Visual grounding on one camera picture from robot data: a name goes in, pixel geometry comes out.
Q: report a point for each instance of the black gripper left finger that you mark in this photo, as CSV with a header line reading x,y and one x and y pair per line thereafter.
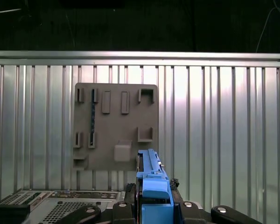
x,y
122,214

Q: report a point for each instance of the hard disk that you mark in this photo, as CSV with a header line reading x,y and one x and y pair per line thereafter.
x,y
154,191

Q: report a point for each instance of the grey parts rack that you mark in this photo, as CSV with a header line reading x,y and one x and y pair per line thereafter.
x,y
116,123

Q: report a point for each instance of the black open PC case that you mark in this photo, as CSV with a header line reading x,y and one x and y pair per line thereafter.
x,y
37,205

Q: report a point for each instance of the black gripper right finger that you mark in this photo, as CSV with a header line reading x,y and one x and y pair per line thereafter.
x,y
189,214

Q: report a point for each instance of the blue RAM stick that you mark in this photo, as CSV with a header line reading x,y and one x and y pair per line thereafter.
x,y
92,112

